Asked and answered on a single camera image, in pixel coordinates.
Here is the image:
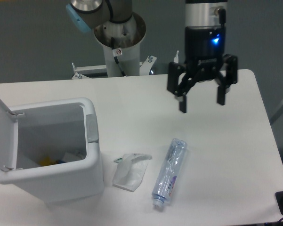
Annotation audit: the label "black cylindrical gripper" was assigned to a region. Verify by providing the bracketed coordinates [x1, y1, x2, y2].
[167, 25, 238, 113]

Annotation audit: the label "white plastic trash can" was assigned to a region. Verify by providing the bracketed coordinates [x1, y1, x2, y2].
[0, 97, 104, 202]

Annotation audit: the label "white trash can lid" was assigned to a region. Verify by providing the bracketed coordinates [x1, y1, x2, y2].
[0, 99, 18, 171]

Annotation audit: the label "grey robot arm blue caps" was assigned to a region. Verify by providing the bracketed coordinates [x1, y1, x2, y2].
[66, 0, 238, 113]

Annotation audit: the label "yellow trash inside can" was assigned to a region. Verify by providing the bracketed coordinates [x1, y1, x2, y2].
[38, 156, 57, 167]

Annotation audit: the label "crushed clear plastic bottle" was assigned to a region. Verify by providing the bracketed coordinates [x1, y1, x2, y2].
[152, 138, 187, 209]

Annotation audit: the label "crumpled clear plastic wrapper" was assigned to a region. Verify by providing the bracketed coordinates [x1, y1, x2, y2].
[112, 153, 152, 192]

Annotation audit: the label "white metal base frame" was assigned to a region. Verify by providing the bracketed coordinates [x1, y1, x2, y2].
[71, 55, 169, 80]

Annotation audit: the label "black cable on pedestal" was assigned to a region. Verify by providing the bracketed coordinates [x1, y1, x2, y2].
[111, 37, 127, 77]

